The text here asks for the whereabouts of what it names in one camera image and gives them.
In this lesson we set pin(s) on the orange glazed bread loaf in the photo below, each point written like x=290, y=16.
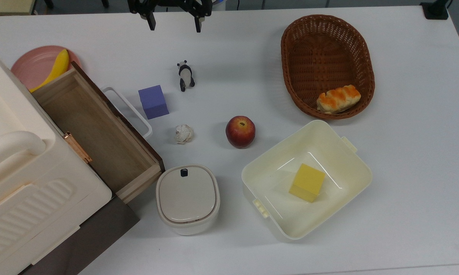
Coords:
x=338, y=99

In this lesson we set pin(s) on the small white lidded bin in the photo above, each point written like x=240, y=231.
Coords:
x=187, y=196

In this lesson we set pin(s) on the red apple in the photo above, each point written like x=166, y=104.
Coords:
x=240, y=132

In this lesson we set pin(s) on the cream plastic cabinet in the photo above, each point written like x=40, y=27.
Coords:
x=26, y=183

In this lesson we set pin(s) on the cream plastic container box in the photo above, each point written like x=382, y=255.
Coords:
x=290, y=217

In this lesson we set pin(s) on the black white panda toy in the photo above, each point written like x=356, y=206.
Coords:
x=185, y=72

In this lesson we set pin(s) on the pink plate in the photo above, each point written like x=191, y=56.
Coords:
x=34, y=67

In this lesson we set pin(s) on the yellow banana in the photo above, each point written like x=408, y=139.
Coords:
x=57, y=68

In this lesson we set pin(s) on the purple cube block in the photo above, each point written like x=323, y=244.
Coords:
x=153, y=102

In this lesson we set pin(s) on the brown wicker basket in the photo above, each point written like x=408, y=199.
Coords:
x=321, y=57

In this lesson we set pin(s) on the yellow cube block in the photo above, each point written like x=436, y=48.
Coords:
x=306, y=183

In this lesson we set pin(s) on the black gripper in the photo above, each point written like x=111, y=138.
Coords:
x=168, y=4

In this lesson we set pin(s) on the dark brown wooden drawer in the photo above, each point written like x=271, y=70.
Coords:
x=95, y=236

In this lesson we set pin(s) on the black table clamp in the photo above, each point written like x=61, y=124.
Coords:
x=435, y=9

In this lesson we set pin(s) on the crumpled white paper ball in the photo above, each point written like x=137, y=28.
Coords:
x=184, y=134

